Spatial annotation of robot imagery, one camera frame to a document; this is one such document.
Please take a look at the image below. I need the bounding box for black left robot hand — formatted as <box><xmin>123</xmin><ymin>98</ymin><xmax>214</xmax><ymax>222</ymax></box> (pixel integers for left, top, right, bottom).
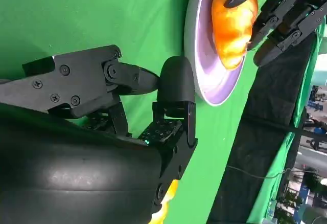
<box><xmin>223</xmin><ymin>0</ymin><xmax>327</xmax><ymax>68</ymax></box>

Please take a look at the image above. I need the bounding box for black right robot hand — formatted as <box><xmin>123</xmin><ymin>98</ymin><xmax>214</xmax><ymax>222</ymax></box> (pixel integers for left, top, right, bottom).
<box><xmin>0</xmin><ymin>44</ymin><xmax>199</xmax><ymax>224</ymax></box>

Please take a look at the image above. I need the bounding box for orange and white bread roll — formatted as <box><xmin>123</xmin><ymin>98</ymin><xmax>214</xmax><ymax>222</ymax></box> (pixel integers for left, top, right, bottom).
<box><xmin>150</xmin><ymin>179</ymin><xmax>179</xmax><ymax>224</ymax></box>
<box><xmin>211</xmin><ymin>0</ymin><xmax>259</xmax><ymax>71</ymax></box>

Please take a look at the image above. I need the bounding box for lilac plate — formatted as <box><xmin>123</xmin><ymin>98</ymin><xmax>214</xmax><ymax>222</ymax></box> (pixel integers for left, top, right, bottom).
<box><xmin>183</xmin><ymin>0</ymin><xmax>259</xmax><ymax>107</ymax></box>

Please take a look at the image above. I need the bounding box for black backdrop cloth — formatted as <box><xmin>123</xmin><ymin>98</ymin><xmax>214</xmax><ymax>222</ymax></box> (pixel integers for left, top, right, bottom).
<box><xmin>206</xmin><ymin>33</ymin><xmax>319</xmax><ymax>224</ymax></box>

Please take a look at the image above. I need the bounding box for green table cloth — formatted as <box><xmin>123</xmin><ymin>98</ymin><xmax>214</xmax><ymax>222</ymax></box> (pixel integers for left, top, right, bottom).
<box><xmin>0</xmin><ymin>0</ymin><xmax>327</xmax><ymax>224</ymax></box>

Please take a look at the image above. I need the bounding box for thin grey cable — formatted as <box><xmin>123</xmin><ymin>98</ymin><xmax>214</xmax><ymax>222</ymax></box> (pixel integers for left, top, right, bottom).
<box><xmin>226</xmin><ymin>165</ymin><xmax>293</xmax><ymax>180</ymax></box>

